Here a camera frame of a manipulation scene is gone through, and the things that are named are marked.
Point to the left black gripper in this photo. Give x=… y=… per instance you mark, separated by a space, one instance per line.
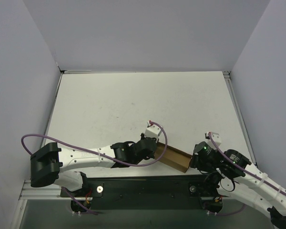
x=151 y=146

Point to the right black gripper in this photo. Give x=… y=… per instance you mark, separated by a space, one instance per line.
x=195 y=161

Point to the brown cardboard paper box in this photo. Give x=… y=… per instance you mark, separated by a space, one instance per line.
x=176 y=159

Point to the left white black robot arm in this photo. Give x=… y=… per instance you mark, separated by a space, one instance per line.
x=63 y=166

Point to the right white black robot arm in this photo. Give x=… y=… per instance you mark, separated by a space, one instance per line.
x=232 y=174

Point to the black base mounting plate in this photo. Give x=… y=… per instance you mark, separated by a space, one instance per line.
x=181 y=192

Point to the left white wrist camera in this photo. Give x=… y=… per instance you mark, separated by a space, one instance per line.
x=152 y=131

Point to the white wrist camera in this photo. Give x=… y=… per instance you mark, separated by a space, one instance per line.
x=152 y=131
x=213 y=139

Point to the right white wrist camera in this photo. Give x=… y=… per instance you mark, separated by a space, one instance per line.
x=213 y=139

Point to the aluminium table frame rail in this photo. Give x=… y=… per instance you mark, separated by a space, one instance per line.
x=240 y=142

